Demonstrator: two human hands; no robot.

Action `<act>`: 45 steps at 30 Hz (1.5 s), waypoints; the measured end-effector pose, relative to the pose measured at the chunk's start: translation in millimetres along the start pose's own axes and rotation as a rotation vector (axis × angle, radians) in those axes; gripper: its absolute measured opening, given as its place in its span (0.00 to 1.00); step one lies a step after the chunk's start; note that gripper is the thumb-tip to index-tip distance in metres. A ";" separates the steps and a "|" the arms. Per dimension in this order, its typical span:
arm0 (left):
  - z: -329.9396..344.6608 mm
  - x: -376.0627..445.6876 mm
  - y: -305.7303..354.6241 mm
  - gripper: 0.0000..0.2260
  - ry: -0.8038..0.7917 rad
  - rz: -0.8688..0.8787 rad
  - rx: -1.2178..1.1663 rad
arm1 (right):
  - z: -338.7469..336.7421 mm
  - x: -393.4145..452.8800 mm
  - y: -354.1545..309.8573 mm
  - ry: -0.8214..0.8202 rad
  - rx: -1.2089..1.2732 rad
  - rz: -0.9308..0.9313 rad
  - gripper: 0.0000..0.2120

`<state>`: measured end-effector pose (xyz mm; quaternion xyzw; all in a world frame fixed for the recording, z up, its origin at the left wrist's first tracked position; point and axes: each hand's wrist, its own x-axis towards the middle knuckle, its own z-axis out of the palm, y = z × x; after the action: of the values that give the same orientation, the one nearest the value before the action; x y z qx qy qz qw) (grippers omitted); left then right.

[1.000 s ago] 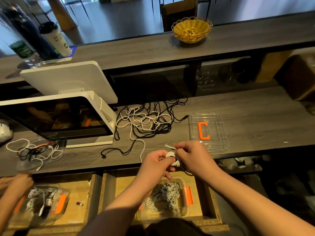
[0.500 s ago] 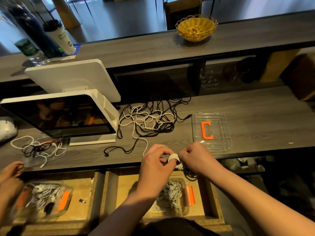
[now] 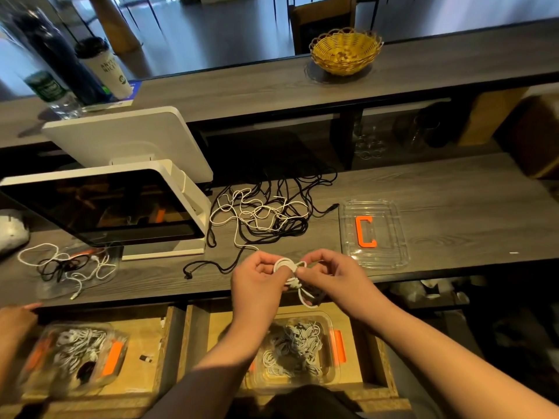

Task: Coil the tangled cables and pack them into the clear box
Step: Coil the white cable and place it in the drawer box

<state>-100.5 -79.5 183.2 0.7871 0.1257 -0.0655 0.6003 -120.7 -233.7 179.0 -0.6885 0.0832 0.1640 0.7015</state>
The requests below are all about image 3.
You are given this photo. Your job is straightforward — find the white touchscreen monitor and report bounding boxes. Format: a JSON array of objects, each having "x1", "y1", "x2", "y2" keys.
[{"x1": 0, "y1": 159, "x2": 213, "y2": 262}]

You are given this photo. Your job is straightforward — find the person's left hand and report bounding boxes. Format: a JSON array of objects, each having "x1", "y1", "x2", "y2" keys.
[{"x1": 231, "y1": 250, "x2": 297, "y2": 342}]

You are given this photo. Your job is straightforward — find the grey wooden bar counter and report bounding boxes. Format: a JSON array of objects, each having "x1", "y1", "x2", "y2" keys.
[{"x1": 0, "y1": 19, "x2": 559, "y2": 150}]

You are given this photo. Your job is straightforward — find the blue white notebook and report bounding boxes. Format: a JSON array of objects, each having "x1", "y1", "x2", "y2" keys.
[{"x1": 87, "y1": 80, "x2": 141, "y2": 112}]

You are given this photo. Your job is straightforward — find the white paper coffee cup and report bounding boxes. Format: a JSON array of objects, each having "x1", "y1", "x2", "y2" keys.
[{"x1": 74, "y1": 36, "x2": 136, "y2": 101}]

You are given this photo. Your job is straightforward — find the white customer display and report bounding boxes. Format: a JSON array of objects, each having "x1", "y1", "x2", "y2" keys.
[{"x1": 42, "y1": 106, "x2": 214, "y2": 185}]

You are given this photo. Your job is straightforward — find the black thermos bottle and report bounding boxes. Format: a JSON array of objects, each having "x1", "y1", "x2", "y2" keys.
[{"x1": 13, "y1": 8, "x2": 115, "y2": 106}]

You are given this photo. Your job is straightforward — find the yellow woven basket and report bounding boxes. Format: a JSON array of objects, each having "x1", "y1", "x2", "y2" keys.
[{"x1": 309, "y1": 27, "x2": 384, "y2": 77}]

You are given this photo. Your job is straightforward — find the black coiled cable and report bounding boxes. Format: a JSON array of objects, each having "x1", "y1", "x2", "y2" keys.
[{"x1": 76, "y1": 360, "x2": 98, "y2": 383}]

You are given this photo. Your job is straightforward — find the brown cardboard box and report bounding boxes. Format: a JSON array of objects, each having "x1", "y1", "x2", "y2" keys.
[{"x1": 515, "y1": 91, "x2": 559, "y2": 179}]

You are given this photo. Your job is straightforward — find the white headset device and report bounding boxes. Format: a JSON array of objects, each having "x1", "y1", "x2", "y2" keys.
[{"x1": 0, "y1": 209, "x2": 31, "y2": 255}]

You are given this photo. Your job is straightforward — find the wooden drawer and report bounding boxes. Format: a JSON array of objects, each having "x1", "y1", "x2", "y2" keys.
[
  {"x1": 0, "y1": 301, "x2": 187, "y2": 409},
  {"x1": 183, "y1": 292, "x2": 413, "y2": 416}
]

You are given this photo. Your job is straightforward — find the pile of white containers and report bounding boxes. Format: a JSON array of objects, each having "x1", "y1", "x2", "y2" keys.
[{"x1": 388, "y1": 276, "x2": 478, "y2": 310}]

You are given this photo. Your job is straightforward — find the brown wooden chair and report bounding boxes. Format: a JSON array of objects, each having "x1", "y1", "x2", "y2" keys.
[{"x1": 288, "y1": 0, "x2": 358, "y2": 56}]

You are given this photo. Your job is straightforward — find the flat cardboard sheet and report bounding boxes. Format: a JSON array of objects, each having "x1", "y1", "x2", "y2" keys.
[{"x1": 458, "y1": 87, "x2": 530, "y2": 147}]

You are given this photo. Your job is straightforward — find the round wooden table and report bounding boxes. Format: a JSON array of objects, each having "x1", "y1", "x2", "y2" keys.
[{"x1": 87, "y1": 0, "x2": 141, "y2": 54}]

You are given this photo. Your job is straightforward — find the person's left forearm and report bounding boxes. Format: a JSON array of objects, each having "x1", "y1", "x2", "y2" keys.
[{"x1": 144, "y1": 322, "x2": 286, "y2": 419}]

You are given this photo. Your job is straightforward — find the bundle of black cables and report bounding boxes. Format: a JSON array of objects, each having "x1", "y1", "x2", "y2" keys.
[{"x1": 262, "y1": 174, "x2": 340, "y2": 237}]

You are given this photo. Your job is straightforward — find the person's right forearm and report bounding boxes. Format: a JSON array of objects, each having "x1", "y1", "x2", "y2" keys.
[{"x1": 367, "y1": 301, "x2": 559, "y2": 419}]

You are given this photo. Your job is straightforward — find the clear plastic water bottle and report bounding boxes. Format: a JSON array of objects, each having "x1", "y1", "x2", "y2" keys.
[{"x1": 0, "y1": 34, "x2": 85, "y2": 121}]

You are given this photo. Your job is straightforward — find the clear container drawer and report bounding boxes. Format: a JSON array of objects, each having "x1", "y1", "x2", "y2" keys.
[
  {"x1": 249, "y1": 311, "x2": 349, "y2": 395},
  {"x1": 19, "y1": 321, "x2": 130, "y2": 397}
]

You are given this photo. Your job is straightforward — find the person's right hand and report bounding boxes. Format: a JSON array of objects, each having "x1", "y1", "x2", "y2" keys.
[{"x1": 299, "y1": 248, "x2": 395, "y2": 325}]

